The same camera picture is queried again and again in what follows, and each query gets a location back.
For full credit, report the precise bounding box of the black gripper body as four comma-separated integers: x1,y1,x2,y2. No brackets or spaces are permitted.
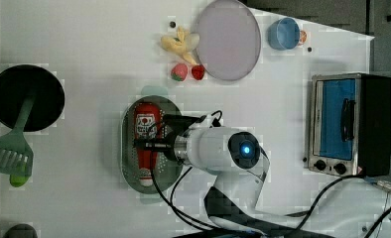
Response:
163,114,198,163

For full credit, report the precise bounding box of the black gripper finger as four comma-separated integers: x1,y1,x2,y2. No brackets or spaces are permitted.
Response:
133,140,173,152

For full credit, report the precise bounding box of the red ketchup bottle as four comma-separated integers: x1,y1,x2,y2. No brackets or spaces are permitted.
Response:
134,103,161,187

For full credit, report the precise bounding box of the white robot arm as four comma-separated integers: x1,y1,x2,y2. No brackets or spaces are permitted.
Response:
133,114,332,238

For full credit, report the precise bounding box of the green oval strainer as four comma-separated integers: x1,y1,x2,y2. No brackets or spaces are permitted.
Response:
119,86,183,194

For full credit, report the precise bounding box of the pink toy strawberry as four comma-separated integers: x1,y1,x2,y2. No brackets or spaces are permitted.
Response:
171,63,188,81

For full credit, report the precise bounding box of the red toy strawberry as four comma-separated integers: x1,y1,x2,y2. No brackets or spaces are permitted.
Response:
192,64,205,80

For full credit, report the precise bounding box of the peeled toy banana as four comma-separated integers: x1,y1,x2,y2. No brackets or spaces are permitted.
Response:
161,26,200,65

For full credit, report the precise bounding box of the grey round plate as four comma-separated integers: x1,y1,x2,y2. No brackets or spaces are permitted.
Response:
195,0,261,80

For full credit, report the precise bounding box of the blue cup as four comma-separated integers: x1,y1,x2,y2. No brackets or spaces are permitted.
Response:
267,18,301,51

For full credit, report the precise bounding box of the lime green toy fruit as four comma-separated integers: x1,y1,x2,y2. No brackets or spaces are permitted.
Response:
9,167,29,187

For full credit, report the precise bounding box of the orange toy fruit slice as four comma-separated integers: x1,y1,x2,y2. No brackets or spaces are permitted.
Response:
298,30,308,46

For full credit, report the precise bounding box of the green slotted spatula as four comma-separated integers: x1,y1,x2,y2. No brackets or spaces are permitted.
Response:
0,96,34,177

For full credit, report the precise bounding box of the black round pan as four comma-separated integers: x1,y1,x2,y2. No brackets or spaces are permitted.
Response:
0,64,65,132

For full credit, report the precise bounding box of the dark grey round object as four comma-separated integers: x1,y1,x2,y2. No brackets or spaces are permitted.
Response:
3,224,38,238

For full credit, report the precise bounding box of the silver toaster oven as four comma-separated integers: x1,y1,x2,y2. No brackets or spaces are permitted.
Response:
308,73,391,177

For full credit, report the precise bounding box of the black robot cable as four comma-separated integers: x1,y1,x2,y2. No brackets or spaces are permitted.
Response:
150,110,391,238

